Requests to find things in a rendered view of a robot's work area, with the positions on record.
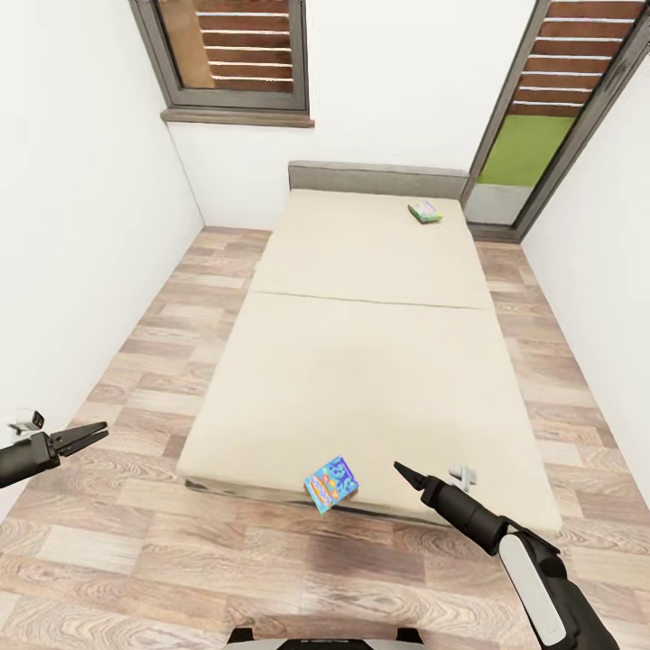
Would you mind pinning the board game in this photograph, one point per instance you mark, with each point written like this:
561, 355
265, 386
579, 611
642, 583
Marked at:
424, 211
330, 484

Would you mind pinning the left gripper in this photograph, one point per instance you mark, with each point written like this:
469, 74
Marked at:
43, 451

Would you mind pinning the door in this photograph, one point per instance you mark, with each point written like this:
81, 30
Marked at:
573, 62

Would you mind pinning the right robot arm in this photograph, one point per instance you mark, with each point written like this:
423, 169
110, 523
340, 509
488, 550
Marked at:
560, 616

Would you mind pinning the fixed window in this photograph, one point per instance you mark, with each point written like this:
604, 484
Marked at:
229, 61

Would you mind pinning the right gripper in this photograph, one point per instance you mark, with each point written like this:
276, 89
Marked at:
456, 506

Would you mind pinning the bed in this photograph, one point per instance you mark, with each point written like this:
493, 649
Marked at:
369, 334

